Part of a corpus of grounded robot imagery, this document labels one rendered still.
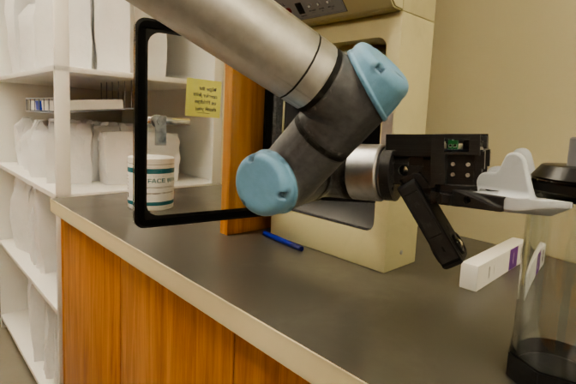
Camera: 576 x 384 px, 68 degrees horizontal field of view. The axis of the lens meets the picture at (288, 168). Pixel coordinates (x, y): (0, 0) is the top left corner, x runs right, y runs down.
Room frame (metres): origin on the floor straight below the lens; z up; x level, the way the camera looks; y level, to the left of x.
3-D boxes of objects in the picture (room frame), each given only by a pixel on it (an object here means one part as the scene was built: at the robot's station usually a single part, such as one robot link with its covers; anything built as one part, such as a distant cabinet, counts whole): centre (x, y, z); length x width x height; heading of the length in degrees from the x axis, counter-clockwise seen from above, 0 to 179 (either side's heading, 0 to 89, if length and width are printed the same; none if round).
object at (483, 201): (0.46, -0.21, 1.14); 0.09 x 0.05 x 0.02; 23
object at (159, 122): (0.82, 0.25, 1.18); 0.02 x 0.02 x 0.06; 34
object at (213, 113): (0.89, 0.17, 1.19); 0.30 x 0.01 x 0.40; 124
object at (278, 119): (0.98, 0.03, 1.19); 0.03 x 0.02 x 0.39; 44
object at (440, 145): (0.52, -0.18, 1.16); 0.12 x 0.08 x 0.09; 59
